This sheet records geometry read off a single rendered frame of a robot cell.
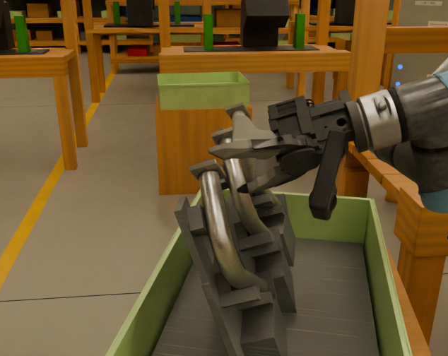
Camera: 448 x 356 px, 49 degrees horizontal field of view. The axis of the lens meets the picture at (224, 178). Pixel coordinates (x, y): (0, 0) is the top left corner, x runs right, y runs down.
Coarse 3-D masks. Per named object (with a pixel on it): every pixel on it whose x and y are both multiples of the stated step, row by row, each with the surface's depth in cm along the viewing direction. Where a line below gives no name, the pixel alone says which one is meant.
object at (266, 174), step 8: (256, 160) 77; (264, 160) 76; (272, 160) 74; (256, 168) 77; (264, 168) 75; (272, 168) 72; (280, 168) 72; (256, 176) 76; (264, 176) 74; (272, 176) 72; (280, 176) 72; (288, 176) 72; (248, 184) 76; (256, 184) 74; (264, 184) 74; (272, 184) 74; (240, 192) 77; (248, 192) 75
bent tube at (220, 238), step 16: (208, 160) 69; (208, 176) 70; (224, 176) 73; (208, 192) 69; (208, 208) 68; (224, 208) 68; (208, 224) 67; (224, 224) 67; (224, 240) 67; (224, 256) 67; (224, 272) 68; (240, 272) 69; (240, 288) 72
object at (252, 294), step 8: (216, 280) 74; (224, 280) 73; (224, 288) 73; (232, 288) 74; (248, 288) 72; (256, 288) 72; (224, 296) 73; (232, 296) 72; (240, 296) 72; (248, 296) 72; (256, 296) 71; (264, 296) 81; (224, 304) 72; (232, 304) 72; (240, 304) 82; (248, 304) 81; (256, 304) 81; (264, 304) 82
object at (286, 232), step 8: (256, 208) 113; (288, 216) 120; (264, 224) 115; (272, 224) 113; (280, 224) 112; (288, 224) 117; (280, 232) 108; (288, 232) 114; (288, 240) 112; (288, 248) 109; (288, 256) 109; (288, 264) 110
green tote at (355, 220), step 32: (224, 192) 122; (320, 224) 120; (352, 224) 119; (384, 256) 92; (160, 288) 89; (384, 288) 87; (128, 320) 75; (160, 320) 91; (384, 320) 85; (128, 352) 74; (384, 352) 83
